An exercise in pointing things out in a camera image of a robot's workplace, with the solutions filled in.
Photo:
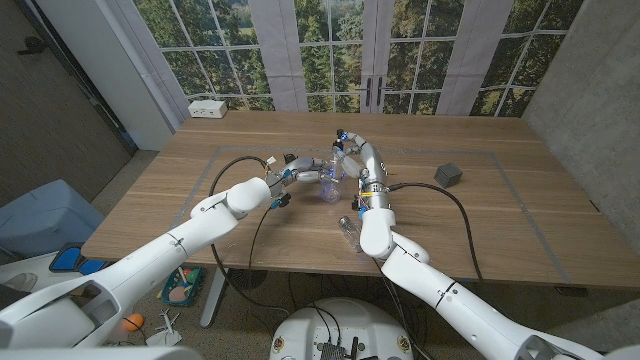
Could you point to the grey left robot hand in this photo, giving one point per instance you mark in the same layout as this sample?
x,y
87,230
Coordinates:
x,y
300,170

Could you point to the clear plastic spray bottle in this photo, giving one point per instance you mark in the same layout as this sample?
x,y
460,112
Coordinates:
x,y
330,192

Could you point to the grey cube speaker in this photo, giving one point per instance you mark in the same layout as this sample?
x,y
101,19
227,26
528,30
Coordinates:
x,y
448,175

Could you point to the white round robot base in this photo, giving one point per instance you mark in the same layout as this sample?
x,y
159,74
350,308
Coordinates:
x,y
345,325

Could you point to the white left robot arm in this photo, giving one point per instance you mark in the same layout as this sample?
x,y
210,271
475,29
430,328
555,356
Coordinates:
x,y
160,255

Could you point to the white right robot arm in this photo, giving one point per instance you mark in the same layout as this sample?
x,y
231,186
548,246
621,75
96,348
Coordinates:
x,y
450,305

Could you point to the black hair claw clip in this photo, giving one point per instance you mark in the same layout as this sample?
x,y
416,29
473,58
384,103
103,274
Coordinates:
x,y
289,158

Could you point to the small clear glass jar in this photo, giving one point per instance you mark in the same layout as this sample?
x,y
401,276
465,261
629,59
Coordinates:
x,y
349,230

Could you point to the white power strip box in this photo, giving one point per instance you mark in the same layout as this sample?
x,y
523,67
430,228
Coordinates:
x,y
207,108

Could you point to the printed window backdrop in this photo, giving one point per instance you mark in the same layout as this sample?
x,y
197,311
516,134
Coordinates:
x,y
320,50

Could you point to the white table leg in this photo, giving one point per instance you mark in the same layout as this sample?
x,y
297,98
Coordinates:
x,y
214,300

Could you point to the teal toy basket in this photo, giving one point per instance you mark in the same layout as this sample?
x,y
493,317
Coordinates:
x,y
180,287

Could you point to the white toy airplane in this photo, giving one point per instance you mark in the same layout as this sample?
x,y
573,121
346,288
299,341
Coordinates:
x,y
167,332

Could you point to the grey table leg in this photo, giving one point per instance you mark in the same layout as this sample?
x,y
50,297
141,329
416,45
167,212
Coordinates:
x,y
477,290

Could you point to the orange ball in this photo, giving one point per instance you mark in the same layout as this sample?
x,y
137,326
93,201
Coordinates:
x,y
134,322

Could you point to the blue and black foot pedal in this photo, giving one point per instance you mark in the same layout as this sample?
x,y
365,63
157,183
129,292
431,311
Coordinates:
x,y
70,260

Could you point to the blue-grey plastic bin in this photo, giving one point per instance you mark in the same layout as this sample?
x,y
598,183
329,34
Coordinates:
x,y
45,220

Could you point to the dark wooden door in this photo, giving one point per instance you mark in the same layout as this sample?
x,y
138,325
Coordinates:
x,y
45,115

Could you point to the white robot torso shell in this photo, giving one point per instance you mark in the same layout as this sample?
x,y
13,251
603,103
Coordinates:
x,y
100,354

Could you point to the grey sneaker with laces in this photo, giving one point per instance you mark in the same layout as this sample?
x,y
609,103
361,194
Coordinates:
x,y
20,281

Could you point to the dark trouser leg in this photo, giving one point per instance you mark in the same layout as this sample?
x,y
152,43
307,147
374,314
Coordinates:
x,y
10,297

